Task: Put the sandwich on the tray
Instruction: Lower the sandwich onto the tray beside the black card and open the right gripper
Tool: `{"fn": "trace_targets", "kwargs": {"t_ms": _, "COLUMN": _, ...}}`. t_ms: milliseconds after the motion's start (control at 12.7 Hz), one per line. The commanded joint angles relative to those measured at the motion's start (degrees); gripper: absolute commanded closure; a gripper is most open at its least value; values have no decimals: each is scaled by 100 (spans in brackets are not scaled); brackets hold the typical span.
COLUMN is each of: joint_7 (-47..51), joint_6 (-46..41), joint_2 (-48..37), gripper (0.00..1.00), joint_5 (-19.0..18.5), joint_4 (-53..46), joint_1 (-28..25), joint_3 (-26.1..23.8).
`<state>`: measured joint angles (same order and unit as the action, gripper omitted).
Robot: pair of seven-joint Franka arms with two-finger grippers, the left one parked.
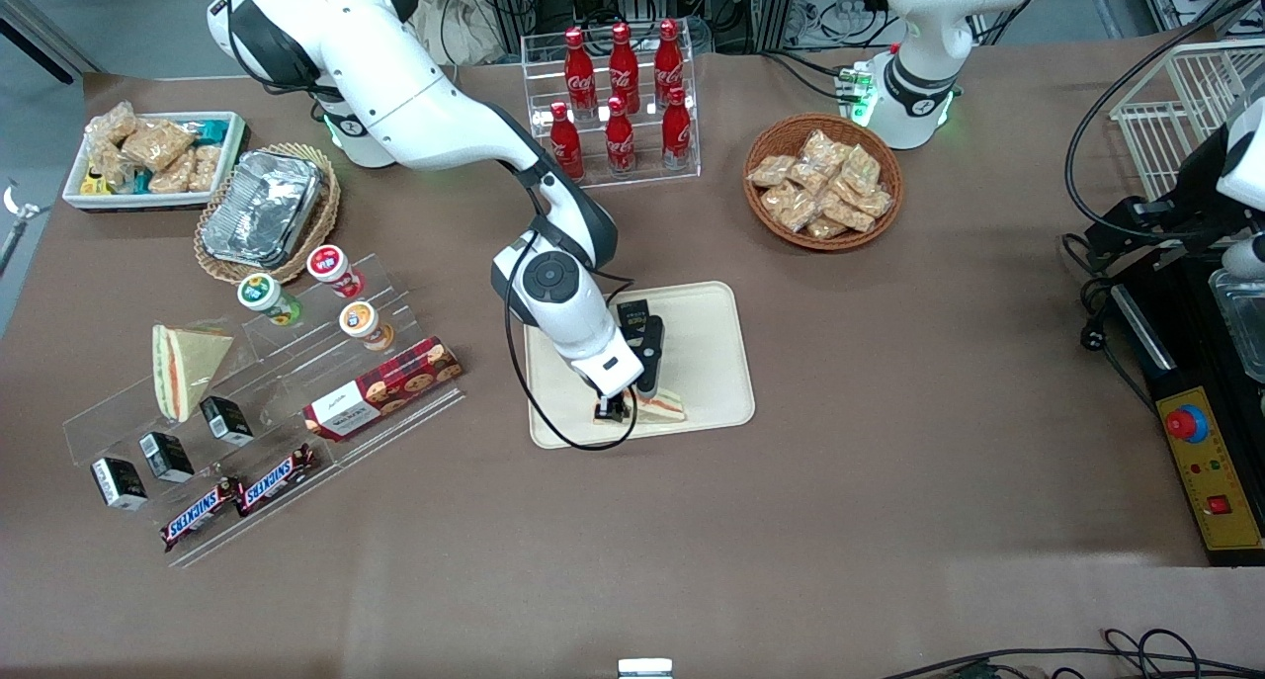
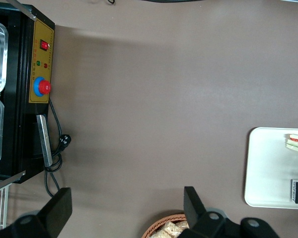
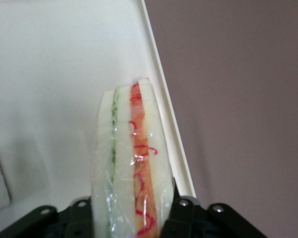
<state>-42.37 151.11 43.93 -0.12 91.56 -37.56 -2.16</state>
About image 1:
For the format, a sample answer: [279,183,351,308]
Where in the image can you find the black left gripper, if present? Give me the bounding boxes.
[1087,180,1236,265]

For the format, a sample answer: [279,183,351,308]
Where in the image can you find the triangle sandwich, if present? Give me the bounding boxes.
[593,387,687,426]
[151,325,236,424]

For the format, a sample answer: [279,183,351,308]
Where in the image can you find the beige plastic serving tray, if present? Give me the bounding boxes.
[523,281,757,450]

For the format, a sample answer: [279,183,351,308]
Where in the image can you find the clear plastic container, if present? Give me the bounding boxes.
[1208,269,1265,383]

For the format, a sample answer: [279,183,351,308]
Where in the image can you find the black yellow control box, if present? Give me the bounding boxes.
[1112,254,1265,568]

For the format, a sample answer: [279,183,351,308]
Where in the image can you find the red plaid cookie box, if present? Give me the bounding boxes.
[302,336,464,443]

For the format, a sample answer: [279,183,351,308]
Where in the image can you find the round brown wicker basket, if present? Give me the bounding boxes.
[743,114,904,253]

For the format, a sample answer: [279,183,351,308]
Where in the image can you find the orange yogurt drink bottle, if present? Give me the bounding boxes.
[339,300,394,352]

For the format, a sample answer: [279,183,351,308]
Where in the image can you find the red cola bottle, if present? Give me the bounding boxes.
[661,87,693,171]
[654,20,685,107]
[564,28,598,119]
[605,96,636,178]
[549,102,585,182]
[609,23,640,115]

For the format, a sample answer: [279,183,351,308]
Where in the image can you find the red yogurt drink bottle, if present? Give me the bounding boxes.
[306,245,364,299]

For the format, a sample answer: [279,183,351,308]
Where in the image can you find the clear acrylic stepped stand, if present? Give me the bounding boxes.
[61,252,465,569]

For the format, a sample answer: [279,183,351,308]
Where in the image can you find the Snickers chocolate bar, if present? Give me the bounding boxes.
[161,477,243,552]
[234,444,317,517]

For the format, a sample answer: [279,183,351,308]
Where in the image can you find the oval tan wicker basket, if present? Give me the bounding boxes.
[193,143,342,287]

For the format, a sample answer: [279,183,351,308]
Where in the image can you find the clear acrylic bottle rack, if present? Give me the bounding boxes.
[521,22,703,196]

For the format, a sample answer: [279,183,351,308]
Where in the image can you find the green yogurt drink bottle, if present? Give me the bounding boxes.
[237,273,300,326]

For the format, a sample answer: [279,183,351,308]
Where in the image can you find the silver foil food container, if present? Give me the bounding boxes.
[201,150,327,270]

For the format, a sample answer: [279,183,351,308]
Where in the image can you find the crumpled beige cloth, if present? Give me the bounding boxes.
[410,0,505,67]

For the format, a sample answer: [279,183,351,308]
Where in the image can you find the white rectangular snack bin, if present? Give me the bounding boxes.
[61,112,246,211]

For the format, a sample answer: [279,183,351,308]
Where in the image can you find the metal clamp stand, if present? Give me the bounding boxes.
[0,180,50,277]

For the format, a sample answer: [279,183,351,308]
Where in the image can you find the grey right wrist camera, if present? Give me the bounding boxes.
[632,315,666,396]

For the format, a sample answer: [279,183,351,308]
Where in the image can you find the white wire basket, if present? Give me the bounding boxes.
[1109,39,1265,206]

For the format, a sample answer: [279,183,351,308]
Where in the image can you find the long black cable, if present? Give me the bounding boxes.
[1064,0,1265,245]

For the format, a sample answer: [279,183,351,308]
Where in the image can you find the black cable with plug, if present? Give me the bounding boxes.
[1062,229,1128,356]

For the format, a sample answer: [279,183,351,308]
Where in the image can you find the black base cable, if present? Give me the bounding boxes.
[761,48,861,102]

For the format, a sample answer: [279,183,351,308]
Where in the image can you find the black floor cables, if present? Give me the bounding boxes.
[880,628,1265,679]

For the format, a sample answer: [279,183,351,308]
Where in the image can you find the aluminium frame with wiring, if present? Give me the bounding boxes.
[455,0,890,55]

